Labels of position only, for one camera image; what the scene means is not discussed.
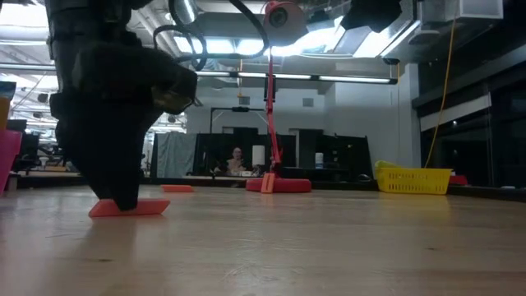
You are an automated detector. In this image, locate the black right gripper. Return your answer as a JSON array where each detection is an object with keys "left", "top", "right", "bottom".
[{"left": 339, "top": 0, "right": 404, "bottom": 35}]

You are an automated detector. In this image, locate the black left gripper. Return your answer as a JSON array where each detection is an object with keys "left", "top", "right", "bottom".
[{"left": 48, "top": 40, "right": 166, "bottom": 212}]

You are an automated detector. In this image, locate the orange rubber eraser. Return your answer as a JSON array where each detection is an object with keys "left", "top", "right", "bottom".
[
  {"left": 88, "top": 198, "right": 172, "bottom": 219},
  {"left": 261, "top": 172, "right": 276, "bottom": 194},
  {"left": 160, "top": 184, "right": 195, "bottom": 193}
]

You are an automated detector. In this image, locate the yellow green crayon box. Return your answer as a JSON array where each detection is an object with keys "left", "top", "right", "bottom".
[{"left": 0, "top": 81, "right": 17, "bottom": 132}]

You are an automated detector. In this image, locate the grey curtain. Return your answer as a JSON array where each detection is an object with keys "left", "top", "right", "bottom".
[{"left": 150, "top": 131, "right": 197, "bottom": 178}]

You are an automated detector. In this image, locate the black bar with lights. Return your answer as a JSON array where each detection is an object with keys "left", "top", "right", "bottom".
[{"left": 192, "top": 68, "right": 399, "bottom": 86}]

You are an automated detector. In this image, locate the black monitor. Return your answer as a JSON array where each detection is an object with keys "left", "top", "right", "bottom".
[{"left": 7, "top": 118, "right": 40, "bottom": 170}]

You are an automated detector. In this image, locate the pink plastic tray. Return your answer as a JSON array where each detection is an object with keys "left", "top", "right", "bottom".
[{"left": 0, "top": 130, "right": 23, "bottom": 195}]

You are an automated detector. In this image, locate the person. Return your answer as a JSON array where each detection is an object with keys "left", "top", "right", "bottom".
[{"left": 224, "top": 146, "right": 251, "bottom": 176}]

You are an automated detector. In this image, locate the black background gantry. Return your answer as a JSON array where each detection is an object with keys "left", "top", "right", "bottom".
[{"left": 209, "top": 105, "right": 272, "bottom": 135}]

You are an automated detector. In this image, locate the white cylinder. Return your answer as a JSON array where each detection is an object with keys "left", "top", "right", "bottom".
[{"left": 251, "top": 144, "right": 266, "bottom": 166}]

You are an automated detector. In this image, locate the yellow plastic basket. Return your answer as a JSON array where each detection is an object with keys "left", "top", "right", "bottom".
[{"left": 376, "top": 166, "right": 453, "bottom": 196}]

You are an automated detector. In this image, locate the red desk lamp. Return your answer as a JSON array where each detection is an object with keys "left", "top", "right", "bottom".
[{"left": 245, "top": 0, "right": 312, "bottom": 194}]

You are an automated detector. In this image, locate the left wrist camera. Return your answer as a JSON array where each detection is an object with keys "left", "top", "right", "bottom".
[{"left": 150, "top": 65, "right": 199, "bottom": 117}]

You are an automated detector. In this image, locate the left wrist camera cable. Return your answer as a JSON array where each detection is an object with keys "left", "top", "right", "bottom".
[{"left": 152, "top": 0, "right": 271, "bottom": 72}]

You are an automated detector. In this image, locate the black partition wall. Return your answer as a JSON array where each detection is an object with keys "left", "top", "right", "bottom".
[{"left": 192, "top": 132, "right": 373, "bottom": 178}]

